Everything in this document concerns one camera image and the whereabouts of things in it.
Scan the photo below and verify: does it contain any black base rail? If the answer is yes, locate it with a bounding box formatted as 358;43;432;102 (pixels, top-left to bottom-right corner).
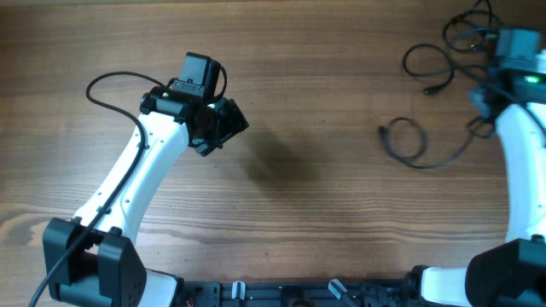
175;280;427;307

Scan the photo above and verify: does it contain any black USB cable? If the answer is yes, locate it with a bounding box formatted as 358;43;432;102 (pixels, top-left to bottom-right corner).
377;116;498;171
442;0;504;55
402;42;491;96

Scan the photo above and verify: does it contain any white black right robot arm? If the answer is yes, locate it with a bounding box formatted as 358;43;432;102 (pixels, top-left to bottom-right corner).
415;27;545;306

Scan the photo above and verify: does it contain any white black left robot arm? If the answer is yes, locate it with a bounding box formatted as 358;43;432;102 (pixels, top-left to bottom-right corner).
38;53;248;306

